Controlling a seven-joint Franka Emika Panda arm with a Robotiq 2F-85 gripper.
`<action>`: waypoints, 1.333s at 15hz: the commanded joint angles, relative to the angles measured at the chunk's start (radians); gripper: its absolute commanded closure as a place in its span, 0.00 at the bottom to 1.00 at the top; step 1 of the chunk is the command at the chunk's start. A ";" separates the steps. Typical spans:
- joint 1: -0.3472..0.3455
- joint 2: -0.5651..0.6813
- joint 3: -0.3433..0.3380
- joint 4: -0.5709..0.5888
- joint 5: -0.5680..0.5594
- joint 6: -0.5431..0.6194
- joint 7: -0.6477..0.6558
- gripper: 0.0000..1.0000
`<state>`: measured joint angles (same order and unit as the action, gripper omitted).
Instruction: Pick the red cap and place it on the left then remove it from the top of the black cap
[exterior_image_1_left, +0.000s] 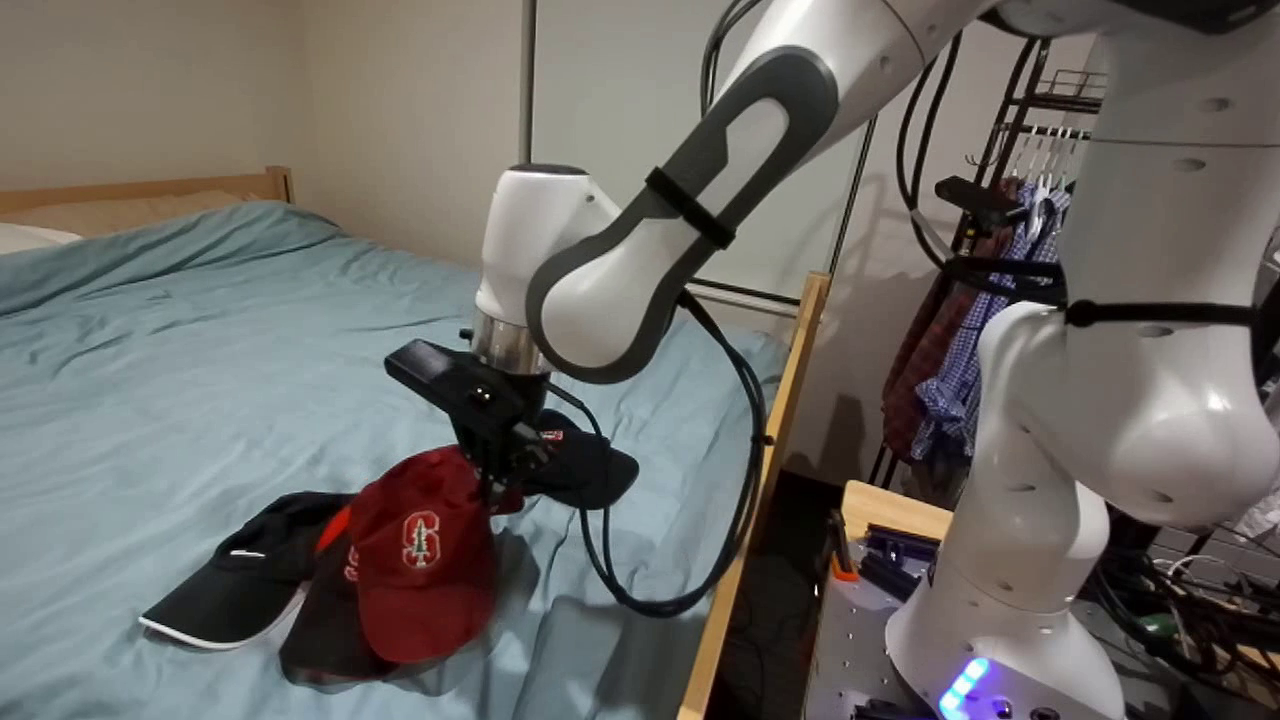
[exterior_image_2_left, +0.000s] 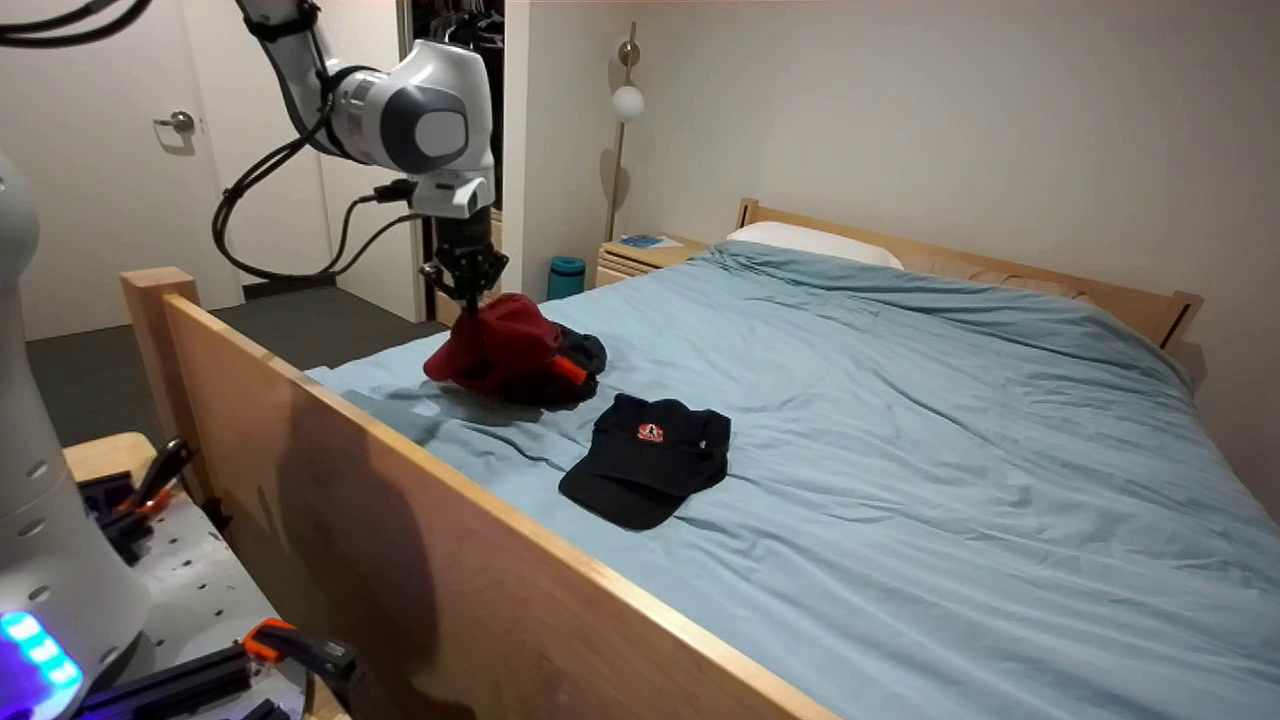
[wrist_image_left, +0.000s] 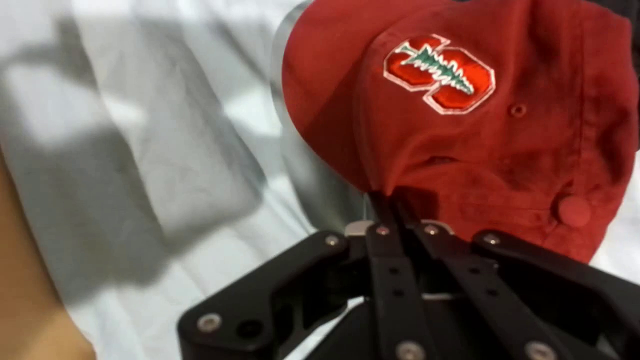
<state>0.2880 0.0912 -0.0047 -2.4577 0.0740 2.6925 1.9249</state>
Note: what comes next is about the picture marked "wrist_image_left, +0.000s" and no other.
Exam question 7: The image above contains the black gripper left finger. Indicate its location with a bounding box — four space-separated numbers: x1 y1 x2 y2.
174 191 436 360

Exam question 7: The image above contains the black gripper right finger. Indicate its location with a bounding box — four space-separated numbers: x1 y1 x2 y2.
392 193 640 360

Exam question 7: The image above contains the red cap with logo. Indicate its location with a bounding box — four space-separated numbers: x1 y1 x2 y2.
280 0 640 267

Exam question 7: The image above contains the light blue bed sheet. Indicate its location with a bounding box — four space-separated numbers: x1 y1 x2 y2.
0 0 640 360

